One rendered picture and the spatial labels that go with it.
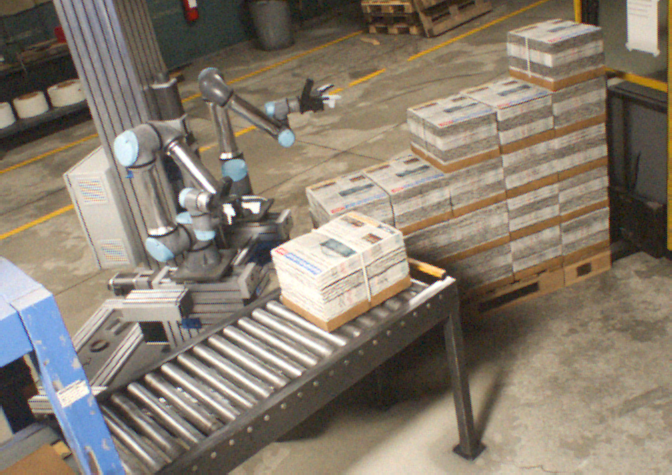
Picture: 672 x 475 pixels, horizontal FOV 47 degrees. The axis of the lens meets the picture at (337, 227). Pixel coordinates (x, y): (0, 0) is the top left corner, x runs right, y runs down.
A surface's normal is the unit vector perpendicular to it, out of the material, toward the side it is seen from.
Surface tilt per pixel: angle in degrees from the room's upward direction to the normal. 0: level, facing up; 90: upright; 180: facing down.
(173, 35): 90
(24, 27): 90
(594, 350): 0
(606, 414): 0
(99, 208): 90
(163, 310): 90
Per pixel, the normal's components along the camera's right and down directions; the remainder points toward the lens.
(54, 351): 0.65, 0.22
